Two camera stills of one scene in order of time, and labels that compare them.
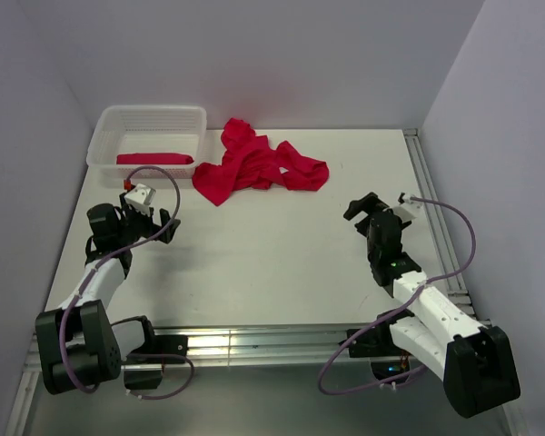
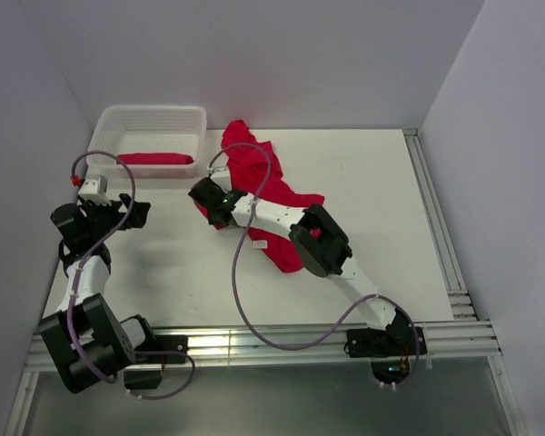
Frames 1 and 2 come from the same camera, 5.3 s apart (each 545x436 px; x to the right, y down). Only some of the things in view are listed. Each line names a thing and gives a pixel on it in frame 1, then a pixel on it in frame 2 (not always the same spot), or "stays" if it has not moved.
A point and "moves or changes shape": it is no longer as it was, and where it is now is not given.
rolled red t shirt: (151, 158) stays
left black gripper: (153, 230) to (135, 218)
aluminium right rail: (442, 240) stays
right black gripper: (369, 203) to (211, 220)
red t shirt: (249, 162) moves or changes shape
